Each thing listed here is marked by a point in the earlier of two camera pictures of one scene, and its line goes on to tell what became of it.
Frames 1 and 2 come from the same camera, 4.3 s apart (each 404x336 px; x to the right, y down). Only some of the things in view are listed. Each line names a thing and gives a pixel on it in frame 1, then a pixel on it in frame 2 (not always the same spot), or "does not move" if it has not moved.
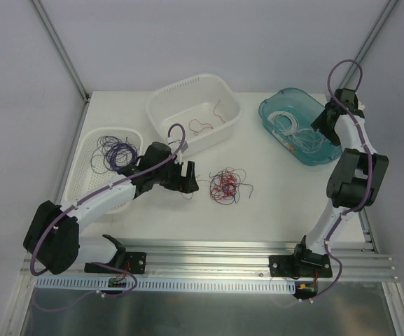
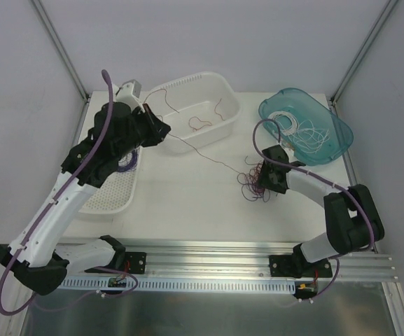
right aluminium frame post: [368, 44] does not move
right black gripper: [326, 117] -> [269, 175]
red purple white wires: [225, 184] -> [251, 190]
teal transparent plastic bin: [286, 116] does not move
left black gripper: [179, 178] -> [152, 127]
